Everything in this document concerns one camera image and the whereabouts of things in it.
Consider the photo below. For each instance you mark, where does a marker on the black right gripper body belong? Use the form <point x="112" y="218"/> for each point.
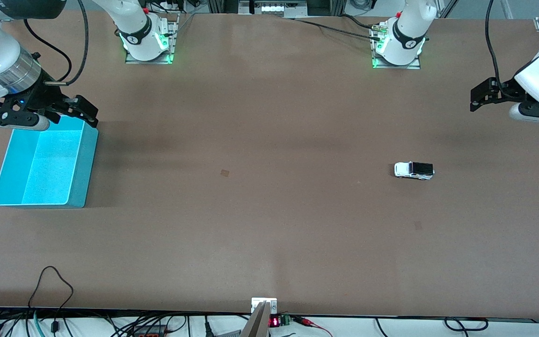
<point x="46" y="97"/>

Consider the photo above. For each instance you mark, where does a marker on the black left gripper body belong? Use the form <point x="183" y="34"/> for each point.
<point x="505" y="89"/>

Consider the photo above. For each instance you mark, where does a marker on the white jeep toy black roof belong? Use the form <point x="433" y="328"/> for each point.
<point x="405" y="169"/>

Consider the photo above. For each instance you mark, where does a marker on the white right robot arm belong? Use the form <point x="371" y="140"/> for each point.
<point x="131" y="21"/>

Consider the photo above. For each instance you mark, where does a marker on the light blue plastic bin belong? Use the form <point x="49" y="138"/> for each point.
<point x="49" y="164"/>

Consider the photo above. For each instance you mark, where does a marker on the metal box with white lights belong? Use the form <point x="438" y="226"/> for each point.
<point x="274" y="7"/>

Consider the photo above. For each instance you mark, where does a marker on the red digit display module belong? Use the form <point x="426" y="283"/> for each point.
<point x="276" y="321"/>

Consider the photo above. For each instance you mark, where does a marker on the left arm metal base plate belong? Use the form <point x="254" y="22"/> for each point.
<point x="391" y="67"/>

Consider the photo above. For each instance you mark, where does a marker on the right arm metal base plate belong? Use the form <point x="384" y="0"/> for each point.
<point x="172" y="47"/>

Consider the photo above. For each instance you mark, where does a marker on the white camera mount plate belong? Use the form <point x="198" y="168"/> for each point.
<point x="256" y="303"/>

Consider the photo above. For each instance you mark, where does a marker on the grey camera mount pole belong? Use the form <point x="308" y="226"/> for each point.
<point x="258" y="325"/>

